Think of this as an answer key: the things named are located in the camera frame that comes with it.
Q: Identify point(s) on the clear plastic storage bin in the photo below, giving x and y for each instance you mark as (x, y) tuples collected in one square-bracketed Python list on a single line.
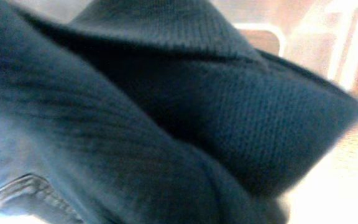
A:
[(321, 35)]

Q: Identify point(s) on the dark blue jeans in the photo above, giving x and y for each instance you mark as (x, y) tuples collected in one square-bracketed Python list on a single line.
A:
[(33, 195)]

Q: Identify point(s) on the blue shirt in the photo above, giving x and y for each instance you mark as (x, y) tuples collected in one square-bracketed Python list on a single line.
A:
[(159, 112)]

